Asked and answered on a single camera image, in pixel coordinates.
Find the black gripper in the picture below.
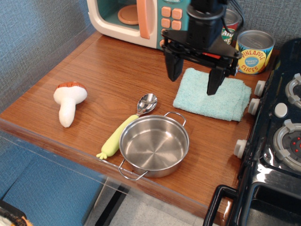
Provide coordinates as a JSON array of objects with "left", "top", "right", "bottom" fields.
[{"left": 161, "top": 0, "right": 242, "bottom": 96}]

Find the spoon with yellow-green handle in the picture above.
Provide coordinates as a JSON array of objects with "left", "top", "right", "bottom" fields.
[{"left": 96, "top": 93, "right": 158, "bottom": 160}]

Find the silver steel pot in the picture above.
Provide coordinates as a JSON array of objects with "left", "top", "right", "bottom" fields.
[{"left": 119, "top": 112, "right": 190, "bottom": 181}]

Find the toy microwave teal and cream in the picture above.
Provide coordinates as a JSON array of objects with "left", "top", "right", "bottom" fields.
[{"left": 87, "top": 0, "right": 190, "bottom": 49}]

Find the light teal folded cloth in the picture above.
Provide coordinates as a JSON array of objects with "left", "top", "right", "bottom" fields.
[{"left": 173, "top": 68, "right": 252, "bottom": 121}]

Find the tomato sauce can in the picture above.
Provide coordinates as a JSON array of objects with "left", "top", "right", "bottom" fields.
[{"left": 221, "top": 9, "right": 241, "bottom": 45}]

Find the pineapple slices can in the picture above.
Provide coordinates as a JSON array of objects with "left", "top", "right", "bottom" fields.
[{"left": 236, "top": 30, "right": 275, "bottom": 75}]

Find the plush white brown mushroom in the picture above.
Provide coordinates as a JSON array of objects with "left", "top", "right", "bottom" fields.
[{"left": 53, "top": 81, "right": 87, "bottom": 128}]

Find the black toy stove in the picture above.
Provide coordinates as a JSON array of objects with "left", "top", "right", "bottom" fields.
[{"left": 204, "top": 38, "right": 301, "bottom": 226}]

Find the orange black object in corner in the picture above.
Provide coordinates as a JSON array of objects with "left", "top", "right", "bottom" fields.
[{"left": 0, "top": 200, "right": 33, "bottom": 226}]

